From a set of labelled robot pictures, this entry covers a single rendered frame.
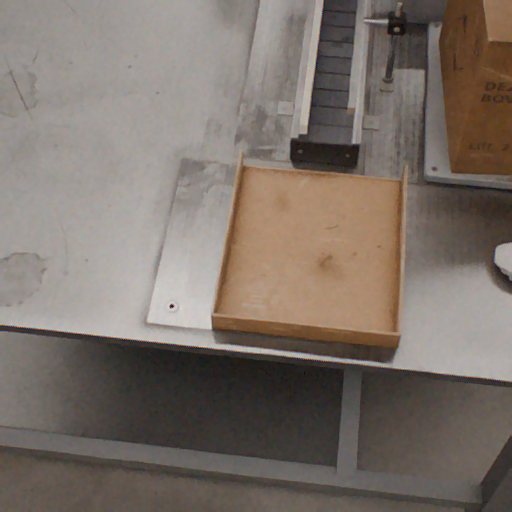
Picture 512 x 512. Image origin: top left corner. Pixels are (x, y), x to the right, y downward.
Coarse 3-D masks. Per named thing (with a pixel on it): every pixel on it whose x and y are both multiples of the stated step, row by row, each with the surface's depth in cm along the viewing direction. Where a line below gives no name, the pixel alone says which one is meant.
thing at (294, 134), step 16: (368, 0) 151; (368, 16) 149; (368, 32) 146; (304, 48) 144; (304, 64) 142; (304, 80) 140; (304, 144) 133; (320, 144) 133; (352, 144) 133; (304, 160) 136; (320, 160) 136; (336, 160) 135; (352, 160) 135
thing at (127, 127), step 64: (0, 0) 159; (64, 0) 159; (128, 0) 159; (192, 0) 159; (256, 0) 159; (384, 0) 158; (0, 64) 150; (64, 64) 149; (128, 64) 149; (192, 64) 149; (256, 64) 149; (384, 64) 149; (0, 128) 141; (64, 128) 141; (128, 128) 141; (192, 128) 141; (256, 128) 141; (384, 128) 140; (0, 192) 134; (64, 192) 133; (128, 192) 133; (192, 192) 133; (448, 192) 133; (0, 256) 127; (64, 256) 127; (128, 256) 127; (192, 256) 126; (448, 256) 126; (0, 320) 121; (64, 320) 121; (128, 320) 120; (192, 320) 120; (448, 320) 120
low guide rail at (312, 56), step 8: (320, 0) 146; (320, 8) 144; (320, 16) 143; (320, 24) 145; (312, 32) 141; (312, 40) 140; (312, 48) 139; (312, 56) 138; (312, 64) 137; (312, 72) 136; (312, 80) 135; (304, 88) 134; (312, 88) 135; (304, 96) 133; (304, 104) 132; (304, 112) 131; (304, 120) 130; (304, 128) 130
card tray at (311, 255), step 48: (240, 192) 133; (288, 192) 133; (336, 192) 133; (384, 192) 132; (240, 240) 128; (288, 240) 128; (336, 240) 127; (384, 240) 127; (240, 288) 123; (288, 288) 123; (336, 288) 123; (384, 288) 123; (288, 336) 119; (336, 336) 117; (384, 336) 115
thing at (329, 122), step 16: (336, 0) 151; (352, 0) 151; (336, 16) 149; (352, 16) 148; (320, 32) 146; (336, 32) 146; (352, 32) 146; (320, 48) 144; (336, 48) 144; (352, 48) 144; (320, 64) 142; (336, 64) 142; (320, 80) 140; (336, 80) 140; (320, 96) 138; (336, 96) 138; (320, 112) 136; (336, 112) 136; (320, 128) 134; (336, 128) 134; (352, 128) 134; (336, 144) 132
